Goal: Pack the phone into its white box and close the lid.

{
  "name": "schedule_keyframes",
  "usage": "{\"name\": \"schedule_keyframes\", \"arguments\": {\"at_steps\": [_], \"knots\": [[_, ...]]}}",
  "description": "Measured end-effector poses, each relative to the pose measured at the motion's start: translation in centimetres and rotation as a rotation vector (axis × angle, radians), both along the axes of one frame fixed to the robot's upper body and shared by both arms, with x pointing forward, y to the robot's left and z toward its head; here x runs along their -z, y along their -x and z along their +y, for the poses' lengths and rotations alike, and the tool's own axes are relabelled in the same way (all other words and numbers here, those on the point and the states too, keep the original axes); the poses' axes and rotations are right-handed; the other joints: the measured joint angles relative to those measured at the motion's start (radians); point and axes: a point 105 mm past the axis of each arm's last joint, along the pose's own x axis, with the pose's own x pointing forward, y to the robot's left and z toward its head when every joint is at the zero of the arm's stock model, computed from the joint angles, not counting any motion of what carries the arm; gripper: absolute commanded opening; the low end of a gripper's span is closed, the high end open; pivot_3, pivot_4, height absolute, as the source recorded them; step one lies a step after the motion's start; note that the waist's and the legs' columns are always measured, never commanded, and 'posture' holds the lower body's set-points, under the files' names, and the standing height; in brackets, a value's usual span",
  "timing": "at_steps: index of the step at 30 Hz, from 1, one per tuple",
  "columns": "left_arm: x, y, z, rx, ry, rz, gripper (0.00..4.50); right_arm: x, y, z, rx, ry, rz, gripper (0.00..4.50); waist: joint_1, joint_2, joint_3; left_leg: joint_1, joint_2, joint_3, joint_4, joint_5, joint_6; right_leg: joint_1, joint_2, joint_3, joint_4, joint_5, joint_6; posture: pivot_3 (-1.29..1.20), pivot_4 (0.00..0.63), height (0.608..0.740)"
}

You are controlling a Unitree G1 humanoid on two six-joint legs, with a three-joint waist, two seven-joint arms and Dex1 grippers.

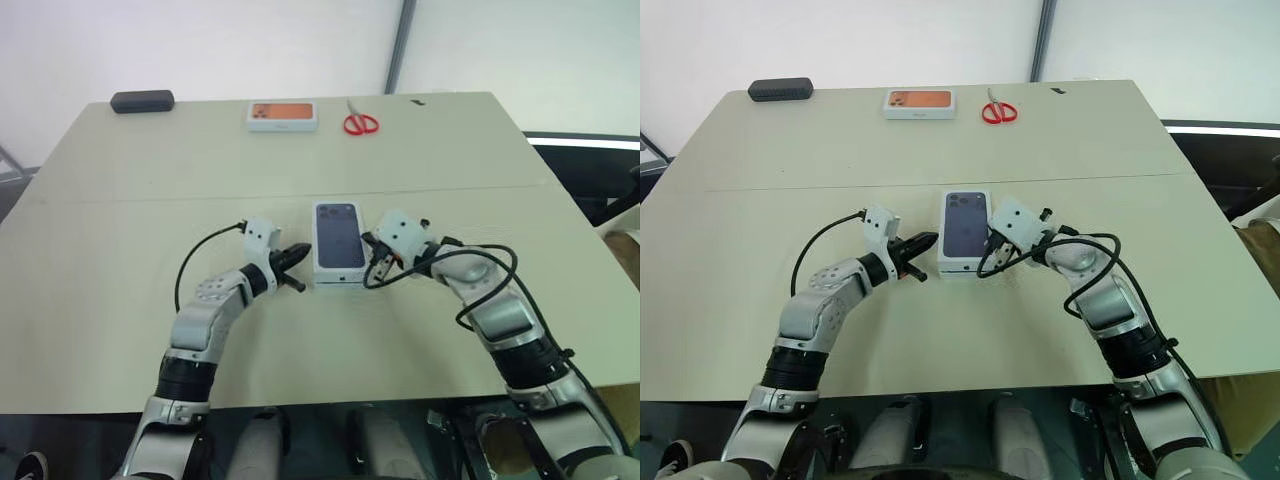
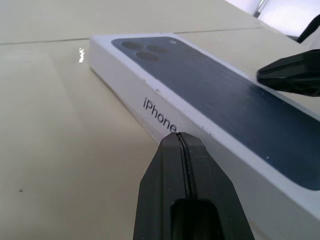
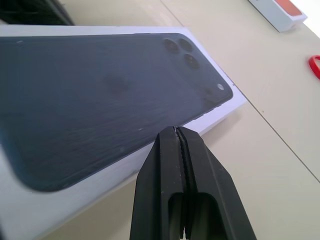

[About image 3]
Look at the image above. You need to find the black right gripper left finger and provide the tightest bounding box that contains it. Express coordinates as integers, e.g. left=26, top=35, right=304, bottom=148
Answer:
left=129, top=125, right=187, bottom=240

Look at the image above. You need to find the white box with orange top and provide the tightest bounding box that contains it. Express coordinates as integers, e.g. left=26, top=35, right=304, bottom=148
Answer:
left=247, top=0, right=309, bottom=33

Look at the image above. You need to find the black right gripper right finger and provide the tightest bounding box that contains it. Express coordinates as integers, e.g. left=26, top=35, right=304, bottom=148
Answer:
left=176, top=126, right=258, bottom=240

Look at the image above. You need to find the red ring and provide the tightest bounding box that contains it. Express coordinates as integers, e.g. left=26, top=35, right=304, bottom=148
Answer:
left=307, top=55, right=320, bottom=81

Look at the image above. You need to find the dark ribbed object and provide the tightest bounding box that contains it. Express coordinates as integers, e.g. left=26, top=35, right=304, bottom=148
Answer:
left=0, top=0, right=76, bottom=26

